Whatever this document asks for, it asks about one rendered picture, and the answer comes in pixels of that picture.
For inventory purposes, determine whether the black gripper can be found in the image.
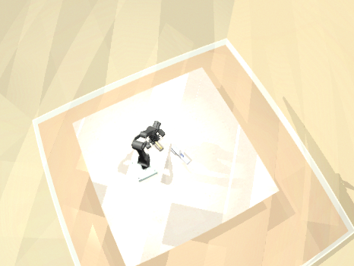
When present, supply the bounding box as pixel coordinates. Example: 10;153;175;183
146;129;166;149

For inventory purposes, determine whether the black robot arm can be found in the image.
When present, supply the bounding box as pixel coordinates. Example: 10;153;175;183
131;120;161;169

